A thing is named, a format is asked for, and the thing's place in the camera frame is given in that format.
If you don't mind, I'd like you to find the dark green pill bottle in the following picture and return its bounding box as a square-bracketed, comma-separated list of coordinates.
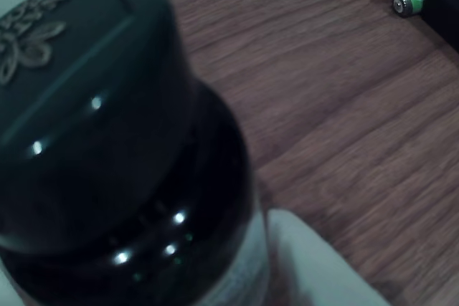
[0, 0, 270, 306]

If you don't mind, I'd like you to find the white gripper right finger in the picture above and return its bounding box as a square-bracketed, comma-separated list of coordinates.
[267, 208, 392, 306]

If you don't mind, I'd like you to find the black rectangular object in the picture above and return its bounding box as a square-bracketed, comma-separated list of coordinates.
[420, 0, 459, 54]

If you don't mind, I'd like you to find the green cylindrical battery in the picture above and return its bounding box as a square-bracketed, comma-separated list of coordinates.
[392, 0, 428, 19]

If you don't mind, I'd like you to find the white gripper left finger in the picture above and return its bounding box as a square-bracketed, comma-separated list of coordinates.
[0, 261, 22, 306]

